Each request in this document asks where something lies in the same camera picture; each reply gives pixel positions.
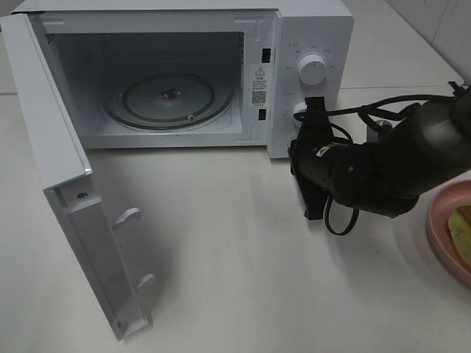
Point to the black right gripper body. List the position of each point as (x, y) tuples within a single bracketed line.
[(310, 165)]

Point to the pink plate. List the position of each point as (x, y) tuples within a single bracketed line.
[(441, 207)]

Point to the toy sandwich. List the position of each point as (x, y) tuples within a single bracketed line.
[(459, 227)]

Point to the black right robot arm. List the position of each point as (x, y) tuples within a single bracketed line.
[(423, 141)]

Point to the lower white timer knob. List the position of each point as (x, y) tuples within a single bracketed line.
[(298, 108)]

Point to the upper white power knob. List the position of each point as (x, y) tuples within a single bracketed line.
[(312, 69)]

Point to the white warning label sticker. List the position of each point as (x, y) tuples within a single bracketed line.
[(259, 84)]

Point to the white microwave oven body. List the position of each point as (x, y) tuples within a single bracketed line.
[(104, 45)]

